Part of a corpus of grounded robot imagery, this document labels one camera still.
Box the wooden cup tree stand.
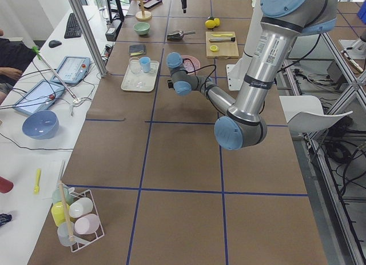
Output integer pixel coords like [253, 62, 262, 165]
[133, 0, 152, 21]

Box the white plastic chair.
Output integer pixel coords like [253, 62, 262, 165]
[280, 95, 353, 133]

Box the yellow plastic knife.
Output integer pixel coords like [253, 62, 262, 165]
[211, 34, 233, 37]

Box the teach pendant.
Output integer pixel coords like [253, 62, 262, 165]
[13, 80, 65, 115]
[56, 56, 91, 85]

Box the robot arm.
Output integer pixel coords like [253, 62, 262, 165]
[166, 0, 338, 150]

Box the teach pendant far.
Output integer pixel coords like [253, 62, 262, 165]
[56, 56, 91, 85]

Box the blue cup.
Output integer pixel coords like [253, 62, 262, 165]
[139, 57, 151, 73]

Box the pink bowl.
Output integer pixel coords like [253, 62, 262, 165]
[181, 55, 201, 73]

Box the steel muddler black tip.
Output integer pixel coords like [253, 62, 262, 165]
[209, 37, 236, 43]

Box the green bowl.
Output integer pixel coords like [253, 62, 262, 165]
[133, 22, 150, 36]

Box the clear wine glass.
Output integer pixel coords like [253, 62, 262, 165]
[129, 57, 141, 75]

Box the black computer mouse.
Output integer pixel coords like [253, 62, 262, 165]
[48, 40, 62, 48]

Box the pink cup in rack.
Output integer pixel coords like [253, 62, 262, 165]
[74, 214, 100, 235]

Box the teach pendant near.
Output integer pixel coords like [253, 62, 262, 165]
[13, 80, 65, 115]

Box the cream serving tray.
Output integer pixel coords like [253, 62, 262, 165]
[121, 61, 160, 93]

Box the aluminium frame post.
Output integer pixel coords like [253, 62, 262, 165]
[68, 0, 108, 78]

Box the blue bowl on desk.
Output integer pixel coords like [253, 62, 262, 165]
[22, 110, 59, 140]

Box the stainless steel ice scoop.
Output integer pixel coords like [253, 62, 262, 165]
[166, 30, 196, 41]

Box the yellow lemon round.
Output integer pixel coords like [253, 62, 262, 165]
[205, 19, 216, 30]

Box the black keyboard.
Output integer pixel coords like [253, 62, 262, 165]
[64, 13, 82, 39]

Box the yellow cup in rack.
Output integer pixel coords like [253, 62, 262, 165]
[51, 201, 66, 227]

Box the yellow plastic utensil on desk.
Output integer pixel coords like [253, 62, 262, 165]
[33, 168, 41, 194]

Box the white wire cup rack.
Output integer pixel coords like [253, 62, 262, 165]
[51, 160, 106, 254]

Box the lemon slice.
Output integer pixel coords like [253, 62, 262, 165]
[209, 45, 220, 52]

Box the yellow lemon upper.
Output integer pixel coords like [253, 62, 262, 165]
[213, 18, 220, 27]

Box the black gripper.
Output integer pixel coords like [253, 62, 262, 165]
[167, 0, 187, 89]

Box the wooden cutting board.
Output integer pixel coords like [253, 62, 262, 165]
[205, 31, 239, 58]

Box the white cup in rack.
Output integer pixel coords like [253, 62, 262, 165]
[69, 197, 94, 218]

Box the grey folded cloth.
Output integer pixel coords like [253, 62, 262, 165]
[129, 44, 146, 57]

